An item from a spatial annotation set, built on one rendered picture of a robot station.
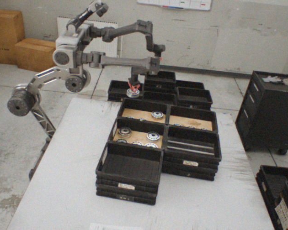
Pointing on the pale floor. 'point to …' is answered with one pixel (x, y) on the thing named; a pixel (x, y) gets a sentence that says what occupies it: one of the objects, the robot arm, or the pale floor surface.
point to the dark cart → (269, 113)
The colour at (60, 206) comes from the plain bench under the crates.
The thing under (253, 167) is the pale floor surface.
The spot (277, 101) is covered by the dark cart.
